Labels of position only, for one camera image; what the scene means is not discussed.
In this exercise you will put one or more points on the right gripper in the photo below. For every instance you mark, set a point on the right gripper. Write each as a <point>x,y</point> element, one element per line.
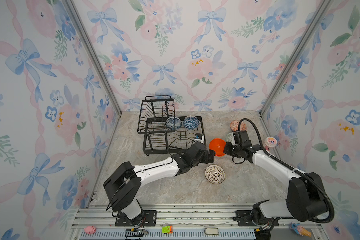
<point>226,148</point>

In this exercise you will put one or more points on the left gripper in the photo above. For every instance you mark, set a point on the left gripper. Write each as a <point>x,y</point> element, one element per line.
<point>211,156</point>

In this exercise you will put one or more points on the orange plastic bowl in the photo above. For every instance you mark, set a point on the orange plastic bowl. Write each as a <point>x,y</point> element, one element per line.
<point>218,146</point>

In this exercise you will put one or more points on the blue triangle pattern bowl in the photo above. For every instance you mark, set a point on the blue triangle pattern bowl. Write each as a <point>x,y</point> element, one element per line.
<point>191,122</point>

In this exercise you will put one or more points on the blue floral bowl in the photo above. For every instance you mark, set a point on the blue floral bowl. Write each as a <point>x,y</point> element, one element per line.
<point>173,123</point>

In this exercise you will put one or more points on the black wire dish rack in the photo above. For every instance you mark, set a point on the black wire dish rack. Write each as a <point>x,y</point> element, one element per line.
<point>164,131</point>

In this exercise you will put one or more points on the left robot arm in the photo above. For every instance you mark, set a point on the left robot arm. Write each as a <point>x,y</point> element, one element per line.
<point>124,183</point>

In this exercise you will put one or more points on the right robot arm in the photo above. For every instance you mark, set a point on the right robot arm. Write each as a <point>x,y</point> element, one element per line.
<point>306,199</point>

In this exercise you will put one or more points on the green patterned bowl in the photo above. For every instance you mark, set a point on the green patterned bowl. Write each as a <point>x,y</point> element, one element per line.
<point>230,138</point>

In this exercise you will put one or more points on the white brown lattice bowl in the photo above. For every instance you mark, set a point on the white brown lattice bowl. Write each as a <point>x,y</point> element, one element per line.
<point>215,174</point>

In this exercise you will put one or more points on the red patterned bowl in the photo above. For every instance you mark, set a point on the red patterned bowl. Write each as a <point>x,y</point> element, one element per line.
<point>234,125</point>

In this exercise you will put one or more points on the pink yogurt cup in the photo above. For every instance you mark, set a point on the pink yogurt cup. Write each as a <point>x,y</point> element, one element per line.
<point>270,142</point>

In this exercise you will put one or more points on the white small eraser block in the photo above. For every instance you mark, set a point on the white small eraser block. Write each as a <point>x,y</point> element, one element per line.
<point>212,231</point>

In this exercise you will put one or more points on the green orange small block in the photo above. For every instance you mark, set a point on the green orange small block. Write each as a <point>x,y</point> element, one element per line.
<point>167,230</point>

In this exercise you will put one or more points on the ice cream cone toy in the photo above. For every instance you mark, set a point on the ice cream cone toy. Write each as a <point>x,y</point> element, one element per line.
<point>298,229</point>

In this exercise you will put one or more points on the pink toy pig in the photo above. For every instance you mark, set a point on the pink toy pig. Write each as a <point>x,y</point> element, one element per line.
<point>90,230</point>

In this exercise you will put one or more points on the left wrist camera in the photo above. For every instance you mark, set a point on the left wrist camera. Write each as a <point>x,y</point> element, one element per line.
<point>199,138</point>

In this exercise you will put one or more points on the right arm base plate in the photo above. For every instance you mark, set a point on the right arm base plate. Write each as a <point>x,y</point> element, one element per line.
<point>253,218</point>

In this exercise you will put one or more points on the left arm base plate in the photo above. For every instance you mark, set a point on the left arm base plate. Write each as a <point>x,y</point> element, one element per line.
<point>147,218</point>

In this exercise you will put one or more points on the aluminium front rail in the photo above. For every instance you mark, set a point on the aluminium front rail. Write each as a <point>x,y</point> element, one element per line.
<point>188,221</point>

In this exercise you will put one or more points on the aluminium corner post right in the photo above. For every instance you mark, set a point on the aluminium corner post right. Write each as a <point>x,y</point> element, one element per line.
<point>316,19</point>

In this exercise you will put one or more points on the aluminium corner post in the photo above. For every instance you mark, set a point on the aluminium corner post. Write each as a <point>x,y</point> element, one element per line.
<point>316,19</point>
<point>78,23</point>

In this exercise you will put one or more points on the aluminium corner post left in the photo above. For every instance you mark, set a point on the aluminium corner post left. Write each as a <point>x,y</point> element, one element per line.
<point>78,23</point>

